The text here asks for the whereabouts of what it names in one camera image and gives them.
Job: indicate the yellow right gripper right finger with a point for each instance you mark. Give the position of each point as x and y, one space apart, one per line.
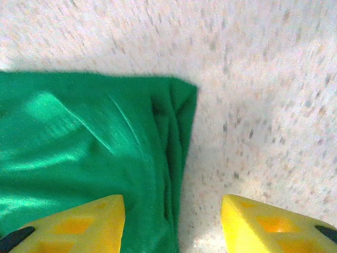
276 229

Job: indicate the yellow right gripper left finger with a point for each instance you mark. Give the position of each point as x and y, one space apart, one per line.
79 229

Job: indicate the green t-shirt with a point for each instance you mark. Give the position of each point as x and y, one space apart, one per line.
92 137

